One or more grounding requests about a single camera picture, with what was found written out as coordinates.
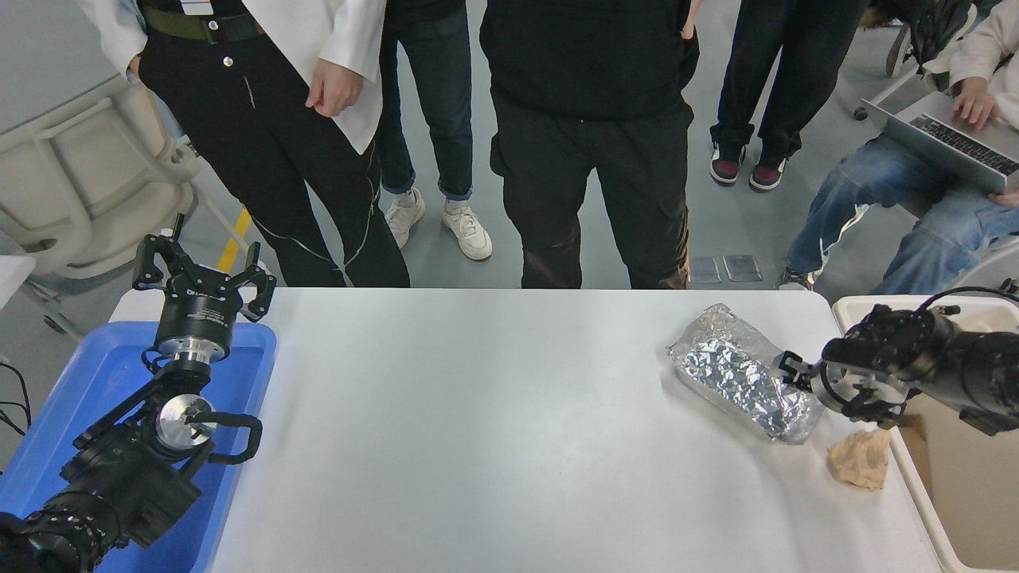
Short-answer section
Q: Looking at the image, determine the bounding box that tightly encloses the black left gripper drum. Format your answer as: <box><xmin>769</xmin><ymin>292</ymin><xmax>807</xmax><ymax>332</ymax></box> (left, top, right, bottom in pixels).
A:
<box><xmin>158</xmin><ymin>275</ymin><xmax>241</xmax><ymax>345</ymax></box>

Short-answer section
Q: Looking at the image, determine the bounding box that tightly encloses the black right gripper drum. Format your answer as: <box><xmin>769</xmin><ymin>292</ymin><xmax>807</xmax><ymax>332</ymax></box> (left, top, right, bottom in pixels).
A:
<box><xmin>810</xmin><ymin>360</ymin><xmax>849</xmax><ymax>413</ymax></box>

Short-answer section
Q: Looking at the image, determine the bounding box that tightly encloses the crumpled tan paper ball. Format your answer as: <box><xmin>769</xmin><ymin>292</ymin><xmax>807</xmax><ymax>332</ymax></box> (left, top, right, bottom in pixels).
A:
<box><xmin>828</xmin><ymin>430</ymin><xmax>892</xmax><ymax>491</ymax></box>

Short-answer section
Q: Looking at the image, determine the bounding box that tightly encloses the blue plastic tray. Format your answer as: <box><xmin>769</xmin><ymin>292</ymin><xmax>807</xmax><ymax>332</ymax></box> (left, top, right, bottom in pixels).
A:
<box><xmin>0</xmin><ymin>322</ymin><xmax>277</xmax><ymax>573</ymax></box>

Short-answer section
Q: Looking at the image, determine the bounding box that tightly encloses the beige plastic chair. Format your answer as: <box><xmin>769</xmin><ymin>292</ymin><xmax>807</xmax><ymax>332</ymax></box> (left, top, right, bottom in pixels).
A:
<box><xmin>0</xmin><ymin>76</ymin><xmax>252</xmax><ymax>343</ymax></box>

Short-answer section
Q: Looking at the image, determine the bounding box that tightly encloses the person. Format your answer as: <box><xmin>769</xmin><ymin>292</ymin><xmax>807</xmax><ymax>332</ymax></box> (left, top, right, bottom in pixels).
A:
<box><xmin>709</xmin><ymin>0</ymin><xmax>869</xmax><ymax>193</ymax></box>
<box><xmin>374</xmin><ymin>0</ymin><xmax>493</xmax><ymax>262</ymax></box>
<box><xmin>779</xmin><ymin>0</ymin><xmax>1019</xmax><ymax>295</ymax></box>
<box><xmin>479</xmin><ymin>0</ymin><xmax>701</xmax><ymax>290</ymax></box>
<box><xmin>76</xmin><ymin>0</ymin><xmax>411</xmax><ymax>289</ymax></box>
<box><xmin>864</xmin><ymin>0</ymin><xmax>984</xmax><ymax>76</ymax></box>

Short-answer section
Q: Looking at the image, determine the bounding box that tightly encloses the white side table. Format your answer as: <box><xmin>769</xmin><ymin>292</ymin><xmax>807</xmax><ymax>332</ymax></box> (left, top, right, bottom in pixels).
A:
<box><xmin>0</xmin><ymin>255</ymin><xmax>37</xmax><ymax>311</ymax></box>

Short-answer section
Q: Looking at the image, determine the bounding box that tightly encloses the large pale bin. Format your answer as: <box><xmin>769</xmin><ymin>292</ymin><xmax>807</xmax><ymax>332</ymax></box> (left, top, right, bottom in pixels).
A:
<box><xmin>832</xmin><ymin>296</ymin><xmax>1019</xmax><ymax>573</ymax></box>

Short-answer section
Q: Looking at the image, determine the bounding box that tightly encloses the grey laptop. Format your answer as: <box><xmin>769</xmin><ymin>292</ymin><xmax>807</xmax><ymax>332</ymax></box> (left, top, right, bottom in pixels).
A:
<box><xmin>862</xmin><ymin>92</ymin><xmax>1019</xmax><ymax>194</ymax></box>

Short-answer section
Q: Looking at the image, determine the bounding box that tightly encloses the white office chair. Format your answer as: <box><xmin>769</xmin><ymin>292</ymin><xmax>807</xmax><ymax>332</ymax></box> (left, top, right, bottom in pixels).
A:
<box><xmin>853</xmin><ymin>24</ymin><xmax>956</xmax><ymax>122</ymax></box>

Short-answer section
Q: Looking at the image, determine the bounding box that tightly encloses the black cable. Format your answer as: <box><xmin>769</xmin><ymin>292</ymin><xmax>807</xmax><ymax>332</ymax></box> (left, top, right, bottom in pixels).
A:
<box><xmin>0</xmin><ymin>362</ymin><xmax>33</xmax><ymax>439</ymax></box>

